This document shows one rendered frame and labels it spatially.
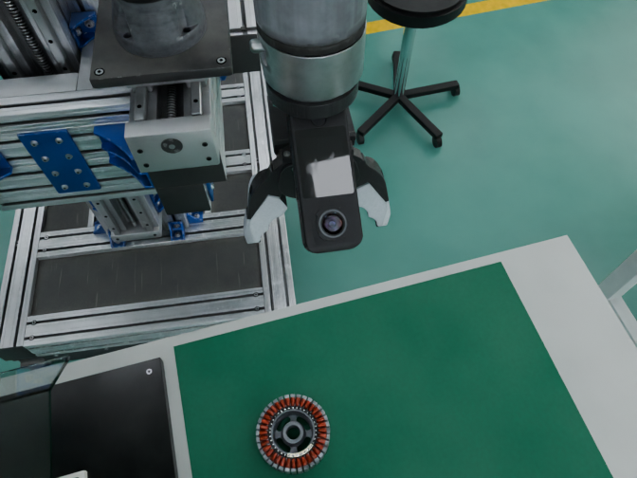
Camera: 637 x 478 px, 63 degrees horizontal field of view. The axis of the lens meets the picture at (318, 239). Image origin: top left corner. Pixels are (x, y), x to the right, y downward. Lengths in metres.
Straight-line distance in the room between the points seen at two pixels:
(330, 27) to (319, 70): 0.03
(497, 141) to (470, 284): 1.33
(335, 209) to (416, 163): 1.72
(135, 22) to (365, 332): 0.62
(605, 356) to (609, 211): 1.24
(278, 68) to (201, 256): 1.30
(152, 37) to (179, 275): 0.88
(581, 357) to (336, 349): 0.41
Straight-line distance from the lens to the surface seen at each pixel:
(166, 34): 0.90
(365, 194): 0.49
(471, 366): 0.93
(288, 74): 0.37
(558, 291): 1.04
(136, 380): 0.92
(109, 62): 0.94
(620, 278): 1.69
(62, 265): 1.77
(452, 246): 1.92
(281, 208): 0.49
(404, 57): 2.10
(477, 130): 2.28
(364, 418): 0.88
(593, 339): 1.03
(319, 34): 0.35
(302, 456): 0.83
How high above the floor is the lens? 1.61
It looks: 59 degrees down
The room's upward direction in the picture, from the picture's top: straight up
